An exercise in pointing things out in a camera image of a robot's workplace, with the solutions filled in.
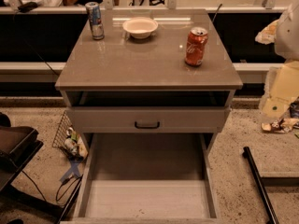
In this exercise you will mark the brown snack bag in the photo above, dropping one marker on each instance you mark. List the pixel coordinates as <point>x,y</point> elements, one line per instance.
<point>280,126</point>

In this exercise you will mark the blue tape cross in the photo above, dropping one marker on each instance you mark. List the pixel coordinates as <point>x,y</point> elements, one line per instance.
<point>73,170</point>

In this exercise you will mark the grey drawer cabinet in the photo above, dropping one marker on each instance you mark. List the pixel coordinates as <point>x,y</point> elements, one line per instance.
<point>121,71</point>

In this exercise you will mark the closed middle drawer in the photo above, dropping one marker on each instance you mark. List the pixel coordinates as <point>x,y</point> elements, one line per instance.
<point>172,119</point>

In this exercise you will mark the black metal bar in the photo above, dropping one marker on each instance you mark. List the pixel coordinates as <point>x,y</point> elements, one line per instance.
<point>272,218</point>

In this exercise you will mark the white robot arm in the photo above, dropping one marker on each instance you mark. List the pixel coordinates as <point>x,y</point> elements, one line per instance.
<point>287,33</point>

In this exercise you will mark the open bottom drawer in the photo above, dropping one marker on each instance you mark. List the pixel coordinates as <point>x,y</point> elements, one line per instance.
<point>146,178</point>

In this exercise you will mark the white paper bowl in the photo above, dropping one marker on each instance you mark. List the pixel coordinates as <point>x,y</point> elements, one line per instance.
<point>140,27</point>

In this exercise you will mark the black drawer handle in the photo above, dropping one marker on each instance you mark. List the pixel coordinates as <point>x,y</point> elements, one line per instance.
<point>151,126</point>

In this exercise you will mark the wire basket with snacks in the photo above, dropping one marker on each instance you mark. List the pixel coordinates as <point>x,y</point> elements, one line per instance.
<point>69,141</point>

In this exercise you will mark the silver blue energy drink can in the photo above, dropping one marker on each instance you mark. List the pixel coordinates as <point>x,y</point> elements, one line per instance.
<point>95,20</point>

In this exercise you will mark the orange coke can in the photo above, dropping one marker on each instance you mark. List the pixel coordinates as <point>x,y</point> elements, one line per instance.
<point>195,48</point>

